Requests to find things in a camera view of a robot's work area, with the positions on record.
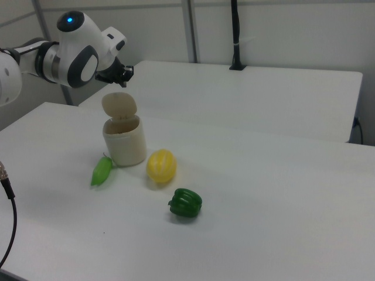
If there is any dark green toy bell pepper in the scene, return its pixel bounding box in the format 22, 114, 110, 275
168, 187, 203, 218

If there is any black cable with metal connector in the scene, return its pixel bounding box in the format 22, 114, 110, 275
0, 160, 18, 272

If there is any beige garbage bin with lid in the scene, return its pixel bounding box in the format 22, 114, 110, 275
101, 91, 148, 167

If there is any yellow toy melon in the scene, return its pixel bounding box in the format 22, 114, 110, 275
146, 148, 178, 184

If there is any black pole with base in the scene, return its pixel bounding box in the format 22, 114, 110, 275
229, 0, 247, 71

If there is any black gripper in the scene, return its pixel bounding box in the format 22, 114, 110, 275
94, 55, 135, 88

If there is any light green toy pea pod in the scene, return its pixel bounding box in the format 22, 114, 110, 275
90, 152, 113, 187

